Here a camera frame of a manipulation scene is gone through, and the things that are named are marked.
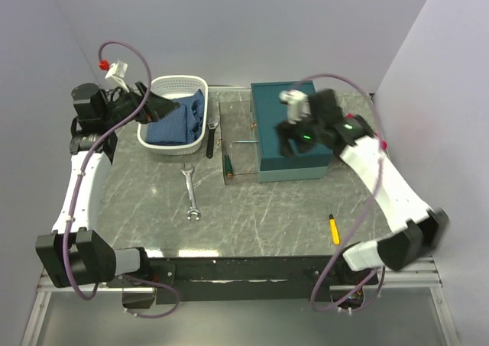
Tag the silver open-end wrench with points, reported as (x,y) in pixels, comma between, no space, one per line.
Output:
(193,213)

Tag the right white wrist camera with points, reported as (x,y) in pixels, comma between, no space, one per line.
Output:
(297,104)

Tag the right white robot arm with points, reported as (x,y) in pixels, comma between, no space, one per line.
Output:
(415,228)

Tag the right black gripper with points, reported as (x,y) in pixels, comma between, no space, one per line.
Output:
(286,130)

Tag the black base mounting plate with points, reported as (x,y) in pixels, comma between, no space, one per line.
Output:
(203,279)

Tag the white plastic basket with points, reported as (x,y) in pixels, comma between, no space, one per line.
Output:
(174,87)

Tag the green handled screwdriver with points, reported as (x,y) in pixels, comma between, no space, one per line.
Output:
(227,160)

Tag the black adjustable wrench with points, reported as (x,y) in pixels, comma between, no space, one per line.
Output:
(212,125)

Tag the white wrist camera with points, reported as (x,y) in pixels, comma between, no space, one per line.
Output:
(297,104)
(115,72)

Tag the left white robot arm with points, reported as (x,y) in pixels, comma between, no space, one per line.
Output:
(74,252)

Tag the teal storage box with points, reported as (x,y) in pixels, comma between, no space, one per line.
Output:
(254,118)

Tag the yellow handled screwdriver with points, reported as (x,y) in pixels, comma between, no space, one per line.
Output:
(336,240)

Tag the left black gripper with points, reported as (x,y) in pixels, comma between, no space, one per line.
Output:
(155,108)

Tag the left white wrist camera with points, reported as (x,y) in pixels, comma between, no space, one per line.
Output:
(115,72)

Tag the blue checkered cloth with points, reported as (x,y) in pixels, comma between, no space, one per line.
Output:
(182,126)

